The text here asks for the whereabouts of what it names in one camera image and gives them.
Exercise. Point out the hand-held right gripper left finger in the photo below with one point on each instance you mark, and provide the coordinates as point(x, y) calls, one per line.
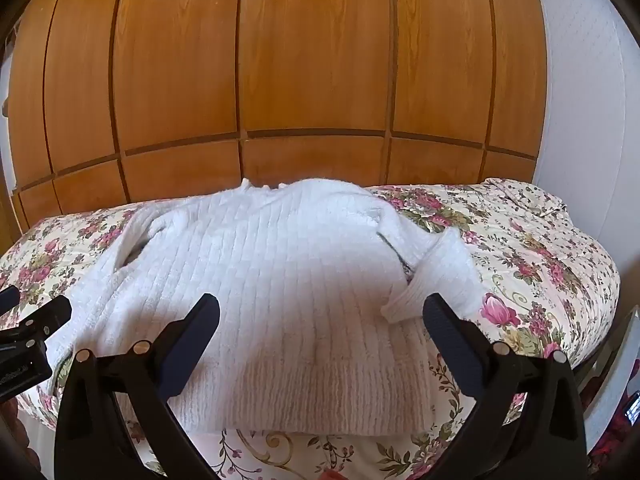
point(196, 331)

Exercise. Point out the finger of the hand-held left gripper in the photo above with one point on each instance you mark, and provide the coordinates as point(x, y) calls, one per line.
point(46, 316)
point(9, 297)

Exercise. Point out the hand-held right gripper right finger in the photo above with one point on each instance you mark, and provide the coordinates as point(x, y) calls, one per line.
point(444, 331)

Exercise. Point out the white knitted sweater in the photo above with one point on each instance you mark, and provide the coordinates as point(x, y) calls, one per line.
point(280, 280)

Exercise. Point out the floral bedspread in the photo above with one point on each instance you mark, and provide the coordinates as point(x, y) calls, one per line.
point(540, 260)

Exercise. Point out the white bedside furniture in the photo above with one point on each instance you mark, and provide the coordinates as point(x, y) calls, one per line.
point(612, 360)

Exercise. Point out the dark red patterned clothing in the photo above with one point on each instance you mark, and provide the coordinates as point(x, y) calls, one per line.
point(625, 422)

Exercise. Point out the wooden wardrobe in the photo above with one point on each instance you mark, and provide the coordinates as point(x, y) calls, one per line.
point(310, 60)

